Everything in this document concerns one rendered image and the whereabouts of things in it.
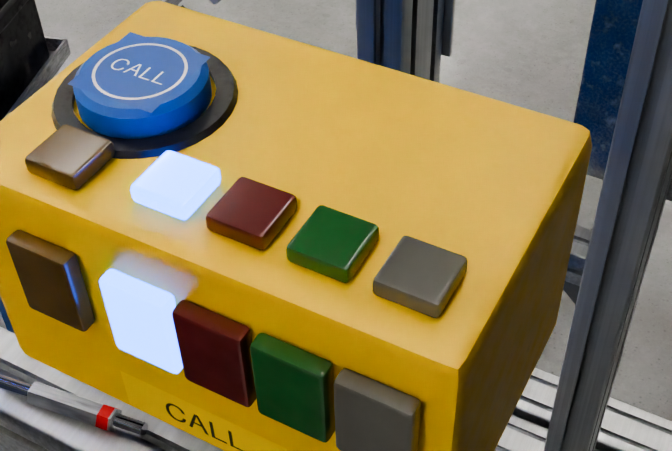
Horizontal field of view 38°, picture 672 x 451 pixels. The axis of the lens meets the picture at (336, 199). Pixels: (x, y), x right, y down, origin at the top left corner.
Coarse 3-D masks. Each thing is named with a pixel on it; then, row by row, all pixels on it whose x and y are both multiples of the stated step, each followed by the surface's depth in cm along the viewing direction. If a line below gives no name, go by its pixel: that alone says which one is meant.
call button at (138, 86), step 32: (96, 64) 29; (128, 64) 29; (160, 64) 29; (192, 64) 29; (96, 96) 28; (128, 96) 28; (160, 96) 28; (192, 96) 28; (96, 128) 28; (128, 128) 28; (160, 128) 28
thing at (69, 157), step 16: (64, 128) 28; (48, 144) 27; (64, 144) 27; (80, 144) 27; (96, 144) 27; (112, 144) 27; (32, 160) 27; (48, 160) 27; (64, 160) 27; (80, 160) 27; (96, 160) 27; (48, 176) 27; (64, 176) 26; (80, 176) 27
